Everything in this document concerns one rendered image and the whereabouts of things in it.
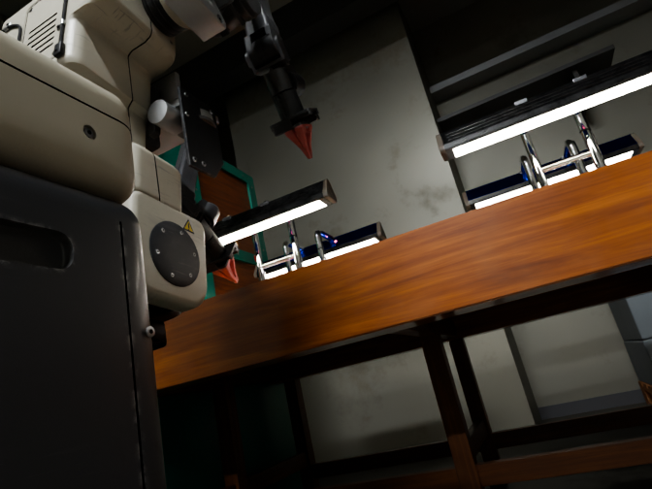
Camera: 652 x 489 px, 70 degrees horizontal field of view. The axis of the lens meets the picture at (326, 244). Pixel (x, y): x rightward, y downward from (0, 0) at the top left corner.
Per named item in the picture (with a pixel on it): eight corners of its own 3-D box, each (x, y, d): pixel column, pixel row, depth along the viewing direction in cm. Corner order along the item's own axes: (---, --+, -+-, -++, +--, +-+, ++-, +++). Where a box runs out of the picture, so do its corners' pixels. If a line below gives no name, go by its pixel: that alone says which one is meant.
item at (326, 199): (328, 195, 142) (323, 174, 144) (167, 256, 162) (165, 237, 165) (338, 202, 149) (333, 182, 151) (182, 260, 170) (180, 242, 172)
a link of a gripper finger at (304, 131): (297, 165, 112) (281, 127, 111) (323, 153, 109) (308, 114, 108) (287, 168, 106) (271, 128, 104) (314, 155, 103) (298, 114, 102)
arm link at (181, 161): (179, 128, 144) (202, 108, 140) (193, 141, 148) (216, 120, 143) (150, 222, 114) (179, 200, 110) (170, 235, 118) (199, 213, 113)
